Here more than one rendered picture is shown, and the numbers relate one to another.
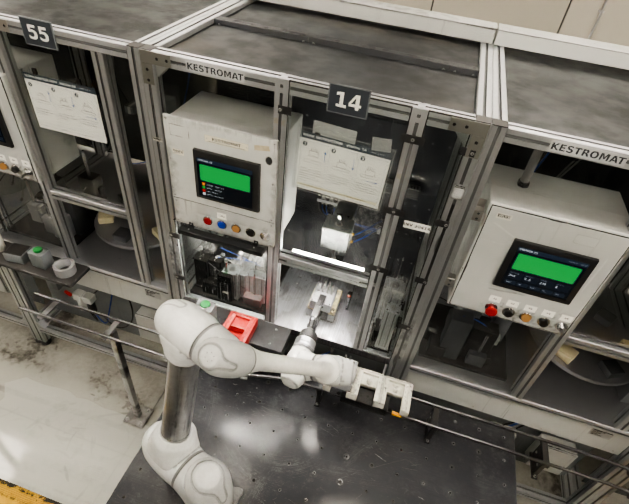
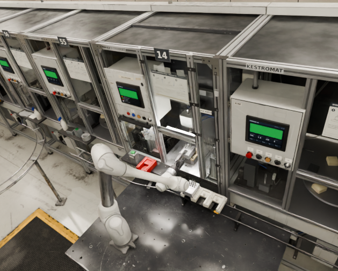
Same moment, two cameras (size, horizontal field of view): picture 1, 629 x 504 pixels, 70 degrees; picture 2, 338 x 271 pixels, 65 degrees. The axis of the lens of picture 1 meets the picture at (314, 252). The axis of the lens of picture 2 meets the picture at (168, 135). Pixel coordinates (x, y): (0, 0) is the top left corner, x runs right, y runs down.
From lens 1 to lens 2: 85 cm
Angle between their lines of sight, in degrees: 22
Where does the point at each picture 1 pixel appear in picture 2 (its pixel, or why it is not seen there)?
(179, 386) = (101, 180)
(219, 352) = (103, 162)
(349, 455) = (192, 229)
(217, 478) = (118, 223)
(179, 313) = (96, 148)
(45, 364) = (87, 182)
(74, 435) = (93, 213)
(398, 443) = (219, 228)
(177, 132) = (109, 75)
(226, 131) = (124, 72)
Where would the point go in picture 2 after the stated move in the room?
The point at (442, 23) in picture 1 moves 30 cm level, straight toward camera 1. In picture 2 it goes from (238, 8) to (222, 21)
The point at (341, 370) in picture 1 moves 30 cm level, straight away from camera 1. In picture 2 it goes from (179, 183) to (196, 157)
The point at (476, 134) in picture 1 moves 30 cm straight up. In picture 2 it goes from (214, 64) to (211, 9)
